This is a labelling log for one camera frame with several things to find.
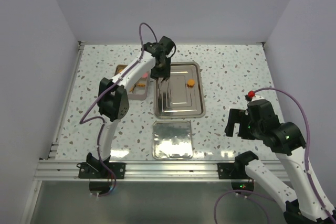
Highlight red cable connector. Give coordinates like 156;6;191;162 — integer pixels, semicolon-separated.
247;91;255;98

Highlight beige compartment cookie box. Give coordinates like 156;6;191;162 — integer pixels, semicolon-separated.
112;65;150;101

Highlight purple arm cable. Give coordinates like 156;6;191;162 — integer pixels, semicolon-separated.
214;87;336;224
79;23;161;197

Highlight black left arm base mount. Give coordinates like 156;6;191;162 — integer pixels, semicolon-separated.
76;162;126;179

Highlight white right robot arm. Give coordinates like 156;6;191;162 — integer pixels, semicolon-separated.
225;99;335;223

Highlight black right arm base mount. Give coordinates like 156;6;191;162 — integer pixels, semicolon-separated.
217;162;248;179

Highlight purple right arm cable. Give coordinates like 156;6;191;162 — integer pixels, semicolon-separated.
214;87;336;224

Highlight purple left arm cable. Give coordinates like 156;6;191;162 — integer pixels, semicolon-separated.
79;23;161;197

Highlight large steel baking tray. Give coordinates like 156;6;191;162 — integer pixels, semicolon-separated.
154;62;205;119

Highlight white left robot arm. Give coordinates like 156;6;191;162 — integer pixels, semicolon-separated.
86;36;176;178

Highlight small square steel lid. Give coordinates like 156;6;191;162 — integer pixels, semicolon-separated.
152;121;193;160

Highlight orange flower cookie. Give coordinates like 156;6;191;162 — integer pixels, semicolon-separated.
187;79;196;88

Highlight steel slotted tongs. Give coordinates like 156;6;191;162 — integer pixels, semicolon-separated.
157;78;171;110

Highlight aluminium frame rail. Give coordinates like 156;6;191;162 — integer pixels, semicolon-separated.
33;160;221;182

